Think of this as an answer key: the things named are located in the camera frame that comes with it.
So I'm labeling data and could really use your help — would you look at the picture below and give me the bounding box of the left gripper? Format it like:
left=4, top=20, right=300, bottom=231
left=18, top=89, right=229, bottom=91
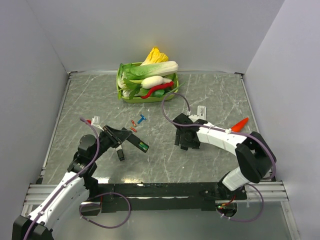
left=90, top=124, right=132, bottom=161

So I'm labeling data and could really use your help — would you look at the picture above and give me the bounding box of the black remote control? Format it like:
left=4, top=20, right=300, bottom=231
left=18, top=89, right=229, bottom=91
left=121, top=127, right=150, bottom=153

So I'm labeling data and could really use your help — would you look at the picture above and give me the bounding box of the white battery cover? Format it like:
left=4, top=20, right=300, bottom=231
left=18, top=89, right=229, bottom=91
left=197, top=105, right=207, bottom=120

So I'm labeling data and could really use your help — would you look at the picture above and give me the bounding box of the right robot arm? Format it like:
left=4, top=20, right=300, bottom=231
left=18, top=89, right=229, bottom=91
left=172, top=113, right=277, bottom=199

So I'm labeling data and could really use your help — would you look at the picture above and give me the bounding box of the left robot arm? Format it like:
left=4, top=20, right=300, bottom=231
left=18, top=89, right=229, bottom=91
left=11, top=125, right=142, bottom=240

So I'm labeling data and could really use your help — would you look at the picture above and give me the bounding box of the green plastic tray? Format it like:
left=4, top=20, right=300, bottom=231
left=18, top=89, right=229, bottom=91
left=116, top=62, right=180, bottom=104

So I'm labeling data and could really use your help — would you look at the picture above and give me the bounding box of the orange toy carrot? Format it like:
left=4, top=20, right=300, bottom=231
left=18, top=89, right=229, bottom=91
left=231, top=117, right=249, bottom=132

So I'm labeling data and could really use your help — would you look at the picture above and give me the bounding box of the green parsley sprig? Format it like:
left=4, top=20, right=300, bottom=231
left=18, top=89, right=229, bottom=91
left=116, top=78, right=143, bottom=100

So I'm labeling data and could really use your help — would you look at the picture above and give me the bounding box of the red chili pepper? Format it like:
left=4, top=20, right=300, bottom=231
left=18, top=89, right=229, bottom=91
left=141, top=81, right=174, bottom=99

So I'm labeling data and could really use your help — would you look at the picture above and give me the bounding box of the black base bar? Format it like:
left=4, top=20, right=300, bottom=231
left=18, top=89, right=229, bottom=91
left=88, top=182, right=247, bottom=213

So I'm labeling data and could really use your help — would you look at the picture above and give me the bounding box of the white toy radish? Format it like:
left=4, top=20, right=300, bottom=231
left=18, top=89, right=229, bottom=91
left=140, top=76, right=172, bottom=89

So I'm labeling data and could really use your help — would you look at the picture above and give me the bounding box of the small green bok choy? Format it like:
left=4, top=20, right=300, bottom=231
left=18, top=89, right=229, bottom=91
left=116, top=63, right=133, bottom=90

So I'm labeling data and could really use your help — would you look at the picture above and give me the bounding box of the long green napa cabbage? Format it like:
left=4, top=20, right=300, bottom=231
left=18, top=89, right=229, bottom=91
left=121, top=61, right=179, bottom=80

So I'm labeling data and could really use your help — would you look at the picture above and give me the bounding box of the yellow toy cabbage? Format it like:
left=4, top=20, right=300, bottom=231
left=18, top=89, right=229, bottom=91
left=141, top=46, right=169, bottom=66

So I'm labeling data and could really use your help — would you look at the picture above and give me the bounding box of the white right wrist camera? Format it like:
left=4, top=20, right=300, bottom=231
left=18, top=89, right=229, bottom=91
left=187, top=111, right=200, bottom=123

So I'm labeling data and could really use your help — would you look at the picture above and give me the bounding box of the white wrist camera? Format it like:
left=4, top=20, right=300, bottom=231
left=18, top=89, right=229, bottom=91
left=187, top=111, right=200, bottom=123
left=86, top=115, right=103, bottom=131

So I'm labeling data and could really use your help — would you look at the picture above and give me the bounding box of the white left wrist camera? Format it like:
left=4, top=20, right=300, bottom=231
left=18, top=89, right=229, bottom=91
left=86, top=115, right=103, bottom=131

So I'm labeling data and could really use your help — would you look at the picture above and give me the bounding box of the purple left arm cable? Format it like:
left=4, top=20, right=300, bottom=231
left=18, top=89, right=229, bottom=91
left=22, top=116, right=101, bottom=240

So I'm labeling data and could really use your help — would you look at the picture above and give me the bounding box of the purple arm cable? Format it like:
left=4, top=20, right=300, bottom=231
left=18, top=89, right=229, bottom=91
left=161, top=92, right=278, bottom=181
left=22, top=116, right=101, bottom=240

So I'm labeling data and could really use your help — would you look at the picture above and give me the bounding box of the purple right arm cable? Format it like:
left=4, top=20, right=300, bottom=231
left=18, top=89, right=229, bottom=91
left=161, top=92, right=278, bottom=181

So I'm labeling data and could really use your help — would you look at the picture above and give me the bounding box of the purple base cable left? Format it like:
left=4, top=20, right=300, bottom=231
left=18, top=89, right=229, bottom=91
left=79, top=192, right=131, bottom=230

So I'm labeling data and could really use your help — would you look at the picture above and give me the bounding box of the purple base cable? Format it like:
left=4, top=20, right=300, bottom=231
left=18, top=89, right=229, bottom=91
left=216, top=183, right=265, bottom=223
left=79, top=192, right=131, bottom=230

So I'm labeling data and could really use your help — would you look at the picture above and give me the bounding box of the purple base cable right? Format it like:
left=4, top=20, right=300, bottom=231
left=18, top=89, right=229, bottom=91
left=216, top=183, right=265, bottom=223

